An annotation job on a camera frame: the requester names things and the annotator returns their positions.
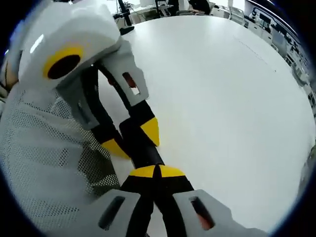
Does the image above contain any grey tilted panel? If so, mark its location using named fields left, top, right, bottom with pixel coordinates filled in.
left=272, top=31, right=289, bottom=53

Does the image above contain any black remote control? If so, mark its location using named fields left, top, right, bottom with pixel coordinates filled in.
left=119, top=120, right=165, bottom=170

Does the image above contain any white low cabinet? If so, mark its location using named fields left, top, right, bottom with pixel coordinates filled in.
left=246, top=17, right=273, bottom=40

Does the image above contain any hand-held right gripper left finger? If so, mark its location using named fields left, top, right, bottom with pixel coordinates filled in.
left=79, top=164, right=158, bottom=237

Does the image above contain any small black object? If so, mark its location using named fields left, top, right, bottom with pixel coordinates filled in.
left=119, top=25, right=136, bottom=36

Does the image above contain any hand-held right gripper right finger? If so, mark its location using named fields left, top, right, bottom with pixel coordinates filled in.
left=158, top=164, right=267, bottom=237

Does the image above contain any person's white mesh shirt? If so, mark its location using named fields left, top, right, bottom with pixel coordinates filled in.
left=0, top=86, right=121, bottom=230

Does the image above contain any black stand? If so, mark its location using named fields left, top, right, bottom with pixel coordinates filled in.
left=117, top=0, right=133, bottom=27

